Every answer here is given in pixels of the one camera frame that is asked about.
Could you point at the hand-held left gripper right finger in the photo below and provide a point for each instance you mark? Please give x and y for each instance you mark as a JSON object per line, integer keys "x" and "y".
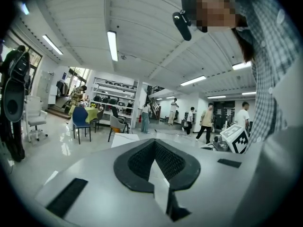
{"x": 189, "y": 171}

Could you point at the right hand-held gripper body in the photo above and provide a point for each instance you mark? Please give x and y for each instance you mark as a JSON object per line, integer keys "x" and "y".
{"x": 236, "y": 138}

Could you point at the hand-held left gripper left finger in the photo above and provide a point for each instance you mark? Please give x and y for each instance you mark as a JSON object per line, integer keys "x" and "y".
{"x": 123, "y": 171}

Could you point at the black cabinet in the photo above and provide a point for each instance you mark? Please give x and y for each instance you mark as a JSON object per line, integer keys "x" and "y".
{"x": 223, "y": 115}

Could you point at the long ceiling light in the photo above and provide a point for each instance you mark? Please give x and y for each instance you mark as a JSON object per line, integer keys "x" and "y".
{"x": 112, "y": 45}
{"x": 52, "y": 44}
{"x": 248, "y": 93}
{"x": 216, "y": 97}
{"x": 193, "y": 80}
{"x": 241, "y": 66}

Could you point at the grey chair with orange seat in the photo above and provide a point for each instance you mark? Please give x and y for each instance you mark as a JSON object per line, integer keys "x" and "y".
{"x": 116, "y": 124}

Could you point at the dark grey chair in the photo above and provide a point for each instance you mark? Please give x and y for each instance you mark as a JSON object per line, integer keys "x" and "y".
{"x": 99, "y": 117}

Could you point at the table with yellow cloth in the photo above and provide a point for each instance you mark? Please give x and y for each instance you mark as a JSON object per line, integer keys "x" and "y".
{"x": 91, "y": 113}

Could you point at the blue chair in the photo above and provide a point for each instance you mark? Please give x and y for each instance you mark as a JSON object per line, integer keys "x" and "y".
{"x": 79, "y": 117}

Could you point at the black staircase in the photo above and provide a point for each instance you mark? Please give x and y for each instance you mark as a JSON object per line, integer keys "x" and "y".
{"x": 155, "y": 103}

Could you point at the white shelving unit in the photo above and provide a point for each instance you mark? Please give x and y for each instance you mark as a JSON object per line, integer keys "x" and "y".
{"x": 113, "y": 96}

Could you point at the person's plaid shirt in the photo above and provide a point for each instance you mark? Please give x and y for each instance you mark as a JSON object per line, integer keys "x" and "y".
{"x": 267, "y": 55}

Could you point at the wooden steps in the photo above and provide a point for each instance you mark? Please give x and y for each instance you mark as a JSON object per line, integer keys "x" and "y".
{"x": 58, "y": 109}

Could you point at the white office chair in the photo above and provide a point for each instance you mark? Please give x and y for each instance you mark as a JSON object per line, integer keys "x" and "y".
{"x": 35, "y": 119}

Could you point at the clothes rack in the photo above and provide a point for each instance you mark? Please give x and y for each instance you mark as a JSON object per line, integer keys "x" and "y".
{"x": 62, "y": 87}

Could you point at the black equipment stand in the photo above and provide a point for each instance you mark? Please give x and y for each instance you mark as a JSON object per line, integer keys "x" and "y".
{"x": 14, "y": 103}

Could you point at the person's head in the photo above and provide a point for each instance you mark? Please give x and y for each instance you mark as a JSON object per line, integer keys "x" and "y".
{"x": 213, "y": 8}

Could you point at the black head-mounted camera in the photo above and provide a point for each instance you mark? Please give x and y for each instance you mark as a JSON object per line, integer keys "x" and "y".
{"x": 187, "y": 11}

